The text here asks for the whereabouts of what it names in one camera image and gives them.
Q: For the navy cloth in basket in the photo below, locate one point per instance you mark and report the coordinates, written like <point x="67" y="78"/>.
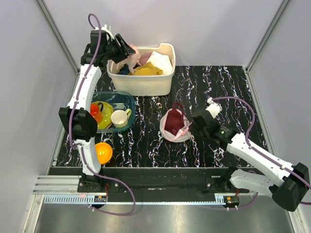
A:
<point x="124" y="70"/>

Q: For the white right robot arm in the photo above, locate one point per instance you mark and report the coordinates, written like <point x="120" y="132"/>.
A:
<point x="285" y="183"/>

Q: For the yellow orange plastic bowl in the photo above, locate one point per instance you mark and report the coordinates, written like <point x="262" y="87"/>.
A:
<point x="104" y="152"/>

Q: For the white pink mesh laundry bag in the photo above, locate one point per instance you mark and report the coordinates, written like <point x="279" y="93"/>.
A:
<point x="182" y="135"/>

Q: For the cream plastic laundry basket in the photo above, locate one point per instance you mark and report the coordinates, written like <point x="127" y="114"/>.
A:
<point x="152" y="85"/>

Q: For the pink cloth in basket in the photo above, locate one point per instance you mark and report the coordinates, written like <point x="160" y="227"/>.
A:
<point x="144" y="58"/>

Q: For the pink bra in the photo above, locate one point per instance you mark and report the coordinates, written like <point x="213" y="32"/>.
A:
<point x="132" y="60"/>

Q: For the teal transparent plastic bin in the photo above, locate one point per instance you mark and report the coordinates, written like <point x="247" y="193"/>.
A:
<point x="119" y="101"/>

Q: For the green polka dot plate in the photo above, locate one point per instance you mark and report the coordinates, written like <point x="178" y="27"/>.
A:
<point x="106" y="113"/>

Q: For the white cloth in basket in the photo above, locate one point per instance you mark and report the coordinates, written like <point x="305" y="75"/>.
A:
<point x="161" y="61"/>

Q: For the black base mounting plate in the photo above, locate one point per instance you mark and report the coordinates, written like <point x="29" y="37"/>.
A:
<point x="159" y="184"/>

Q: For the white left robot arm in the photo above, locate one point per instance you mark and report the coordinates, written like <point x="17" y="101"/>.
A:
<point x="76" y="118"/>

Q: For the maroon bra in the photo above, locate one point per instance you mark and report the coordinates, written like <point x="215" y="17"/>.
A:
<point x="175" y="119"/>

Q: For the orange mug black handle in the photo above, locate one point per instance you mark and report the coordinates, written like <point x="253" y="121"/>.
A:
<point x="96" y="111"/>

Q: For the yellow cloth in basket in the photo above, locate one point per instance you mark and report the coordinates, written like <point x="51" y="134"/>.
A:
<point x="147" y="69"/>

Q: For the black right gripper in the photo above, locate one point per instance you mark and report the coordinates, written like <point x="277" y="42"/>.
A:
<point x="194" y="124"/>

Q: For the pale yellow white mug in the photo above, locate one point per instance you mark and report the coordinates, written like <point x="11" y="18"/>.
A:
<point x="120" y="118"/>

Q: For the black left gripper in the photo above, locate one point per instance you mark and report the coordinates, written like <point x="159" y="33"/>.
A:
<point x="124" y="51"/>

